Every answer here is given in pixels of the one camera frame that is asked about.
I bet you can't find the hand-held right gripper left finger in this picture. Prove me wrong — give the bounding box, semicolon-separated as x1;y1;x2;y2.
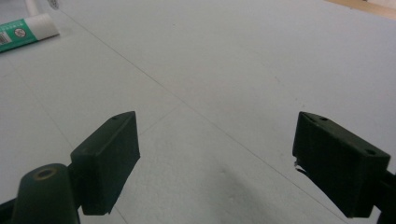
70;110;141;217

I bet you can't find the wooden table edge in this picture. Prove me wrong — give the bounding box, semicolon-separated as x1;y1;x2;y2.
323;0;396;21

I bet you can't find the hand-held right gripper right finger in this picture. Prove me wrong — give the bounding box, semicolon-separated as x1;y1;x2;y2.
291;111;391;218

